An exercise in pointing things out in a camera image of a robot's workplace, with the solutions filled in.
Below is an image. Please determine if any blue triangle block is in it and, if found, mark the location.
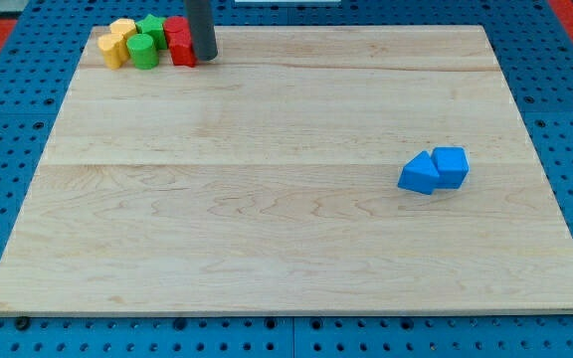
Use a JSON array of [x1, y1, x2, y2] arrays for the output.
[[397, 151, 440, 195]]

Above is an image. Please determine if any blue cube block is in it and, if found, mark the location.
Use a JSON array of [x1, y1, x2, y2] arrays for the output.
[[431, 146, 470, 189]]

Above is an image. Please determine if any light wooden board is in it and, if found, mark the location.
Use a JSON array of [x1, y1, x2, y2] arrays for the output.
[[0, 26, 573, 317]]

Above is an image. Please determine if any red star block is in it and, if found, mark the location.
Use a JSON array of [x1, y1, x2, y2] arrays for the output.
[[167, 32, 197, 68]]

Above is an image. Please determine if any red cylinder block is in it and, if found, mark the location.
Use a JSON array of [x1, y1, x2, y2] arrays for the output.
[[163, 16, 190, 45]]

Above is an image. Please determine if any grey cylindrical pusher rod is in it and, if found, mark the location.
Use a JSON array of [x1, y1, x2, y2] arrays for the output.
[[183, 0, 218, 61]]

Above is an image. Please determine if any green cylinder block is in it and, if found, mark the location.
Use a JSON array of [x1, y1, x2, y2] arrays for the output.
[[126, 34, 159, 70]]

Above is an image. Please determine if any green star block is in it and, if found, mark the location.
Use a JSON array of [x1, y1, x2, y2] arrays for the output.
[[136, 14, 168, 50]]

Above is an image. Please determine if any yellow front block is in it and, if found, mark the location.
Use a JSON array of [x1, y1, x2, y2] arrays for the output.
[[97, 33, 129, 70]]

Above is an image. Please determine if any yellow block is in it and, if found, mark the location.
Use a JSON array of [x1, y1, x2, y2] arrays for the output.
[[97, 33, 129, 70], [109, 18, 138, 41]]

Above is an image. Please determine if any yellow rear block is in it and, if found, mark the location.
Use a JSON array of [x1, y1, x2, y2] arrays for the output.
[[109, 18, 138, 41]]

